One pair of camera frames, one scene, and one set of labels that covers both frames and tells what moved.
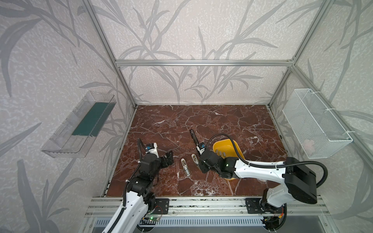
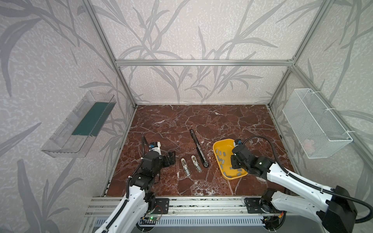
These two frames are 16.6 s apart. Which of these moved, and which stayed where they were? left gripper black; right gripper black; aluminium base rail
Moved: right gripper black
Stayed: aluminium base rail; left gripper black
